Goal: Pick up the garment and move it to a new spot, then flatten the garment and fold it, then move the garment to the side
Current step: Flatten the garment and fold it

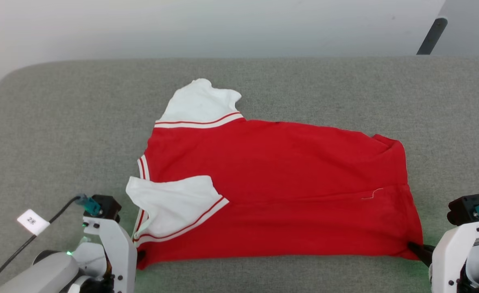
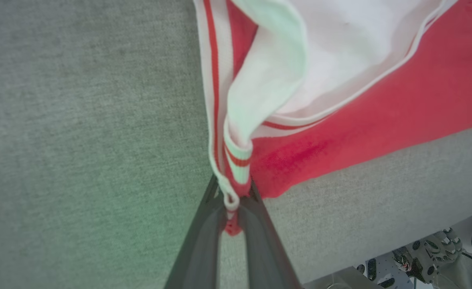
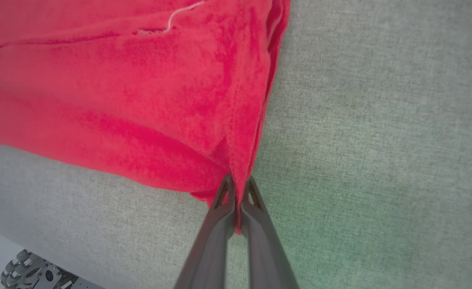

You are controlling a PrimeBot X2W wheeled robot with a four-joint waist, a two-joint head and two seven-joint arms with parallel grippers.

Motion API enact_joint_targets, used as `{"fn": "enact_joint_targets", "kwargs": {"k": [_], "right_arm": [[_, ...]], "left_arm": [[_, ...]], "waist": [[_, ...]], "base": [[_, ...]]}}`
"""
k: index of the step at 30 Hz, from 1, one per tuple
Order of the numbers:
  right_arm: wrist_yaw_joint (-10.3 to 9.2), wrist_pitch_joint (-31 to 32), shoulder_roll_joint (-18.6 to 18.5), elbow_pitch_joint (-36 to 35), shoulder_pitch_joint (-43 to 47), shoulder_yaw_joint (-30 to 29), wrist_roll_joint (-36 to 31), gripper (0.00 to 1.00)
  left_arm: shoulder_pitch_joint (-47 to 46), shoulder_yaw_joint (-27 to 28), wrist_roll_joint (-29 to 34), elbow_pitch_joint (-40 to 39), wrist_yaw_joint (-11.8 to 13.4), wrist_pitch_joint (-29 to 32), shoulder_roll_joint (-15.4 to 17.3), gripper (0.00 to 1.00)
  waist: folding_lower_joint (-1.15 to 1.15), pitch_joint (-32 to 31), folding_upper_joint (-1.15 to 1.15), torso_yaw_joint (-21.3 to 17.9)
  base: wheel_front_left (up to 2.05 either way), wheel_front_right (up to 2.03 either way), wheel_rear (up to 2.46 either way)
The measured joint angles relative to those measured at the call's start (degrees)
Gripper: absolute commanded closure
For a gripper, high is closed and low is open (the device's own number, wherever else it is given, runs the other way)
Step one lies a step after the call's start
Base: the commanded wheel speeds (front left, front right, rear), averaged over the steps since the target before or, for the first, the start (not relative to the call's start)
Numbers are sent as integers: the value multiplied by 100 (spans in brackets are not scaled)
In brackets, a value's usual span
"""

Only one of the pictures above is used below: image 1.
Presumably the red and white Bulls jersey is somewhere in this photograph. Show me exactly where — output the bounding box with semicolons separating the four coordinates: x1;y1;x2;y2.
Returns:
125;78;424;270

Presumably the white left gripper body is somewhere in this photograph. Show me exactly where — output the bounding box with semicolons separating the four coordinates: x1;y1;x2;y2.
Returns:
66;218;138;293

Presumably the white cable label tag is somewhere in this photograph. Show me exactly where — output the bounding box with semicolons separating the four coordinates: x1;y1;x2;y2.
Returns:
17;209;51;236

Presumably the black partition leg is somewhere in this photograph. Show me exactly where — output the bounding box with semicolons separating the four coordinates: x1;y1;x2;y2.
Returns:
416;16;448;55

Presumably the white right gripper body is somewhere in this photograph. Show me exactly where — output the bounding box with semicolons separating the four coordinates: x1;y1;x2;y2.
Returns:
430;220;479;293

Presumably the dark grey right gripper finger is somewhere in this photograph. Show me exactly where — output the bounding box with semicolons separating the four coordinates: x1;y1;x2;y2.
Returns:
408;242;436;267

